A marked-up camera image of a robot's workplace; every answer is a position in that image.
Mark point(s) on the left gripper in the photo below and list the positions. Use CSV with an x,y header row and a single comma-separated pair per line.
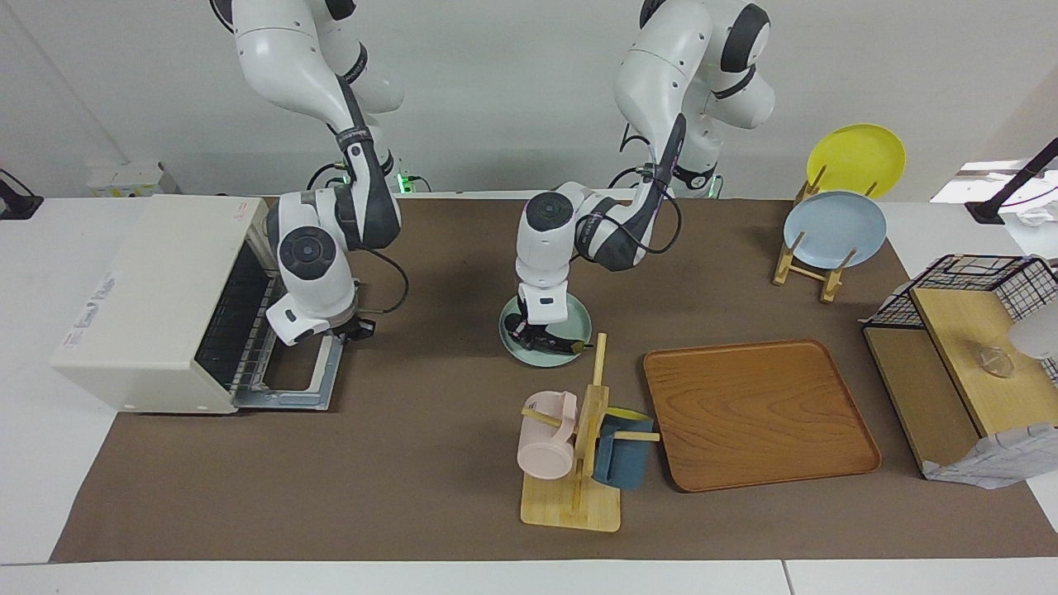
x,y
545,302

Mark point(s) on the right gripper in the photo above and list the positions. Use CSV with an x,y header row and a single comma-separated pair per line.
x,y
310,324

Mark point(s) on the dark purple eggplant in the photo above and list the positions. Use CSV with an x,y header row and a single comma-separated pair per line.
x,y
564,345

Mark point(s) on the pale green plate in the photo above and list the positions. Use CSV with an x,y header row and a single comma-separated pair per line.
x,y
570,318

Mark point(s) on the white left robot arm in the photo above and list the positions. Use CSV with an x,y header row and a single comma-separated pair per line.
x,y
661,74

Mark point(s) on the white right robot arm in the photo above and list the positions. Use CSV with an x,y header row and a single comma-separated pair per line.
x,y
281,49

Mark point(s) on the metal oven rack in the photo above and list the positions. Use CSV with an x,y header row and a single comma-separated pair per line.
x,y
240,322

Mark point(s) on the white toaster oven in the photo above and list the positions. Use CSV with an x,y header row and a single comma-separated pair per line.
x,y
157,289

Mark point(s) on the pink mug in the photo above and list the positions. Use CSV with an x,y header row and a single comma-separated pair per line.
x,y
545,450

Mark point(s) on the brown table mat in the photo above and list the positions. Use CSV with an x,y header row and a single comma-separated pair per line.
x,y
413,463

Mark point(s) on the dark teal mug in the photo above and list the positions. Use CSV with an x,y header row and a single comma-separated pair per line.
x,y
624,463

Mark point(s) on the wooden mug tree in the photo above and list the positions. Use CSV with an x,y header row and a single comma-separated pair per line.
x,y
570,504

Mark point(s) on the brown wooden tray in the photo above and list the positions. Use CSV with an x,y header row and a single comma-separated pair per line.
x,y
756,413

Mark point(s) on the white plastic box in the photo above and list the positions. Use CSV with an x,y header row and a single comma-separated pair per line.
x,y
132,178

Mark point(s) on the wooden plate rack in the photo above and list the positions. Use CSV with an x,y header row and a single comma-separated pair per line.
x,y
814,273

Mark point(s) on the light blue plate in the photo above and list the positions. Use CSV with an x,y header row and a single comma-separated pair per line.
x,y
835,227

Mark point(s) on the black stand base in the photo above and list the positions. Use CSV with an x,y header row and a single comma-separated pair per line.
x,y
16,202

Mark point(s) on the yellow plate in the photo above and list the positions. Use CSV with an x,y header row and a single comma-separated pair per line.
x,y
855,157

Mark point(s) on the wooden shelf unit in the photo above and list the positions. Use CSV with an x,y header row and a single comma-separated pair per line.
x,y
950,347

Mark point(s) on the clear glass cup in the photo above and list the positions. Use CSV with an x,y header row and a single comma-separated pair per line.
x,y
994,362

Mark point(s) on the white blurry object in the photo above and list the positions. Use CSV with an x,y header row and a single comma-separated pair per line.
x,y
1037,337

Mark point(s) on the white crumpled tissue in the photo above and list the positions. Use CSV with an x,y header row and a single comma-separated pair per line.
x,y
1033,207

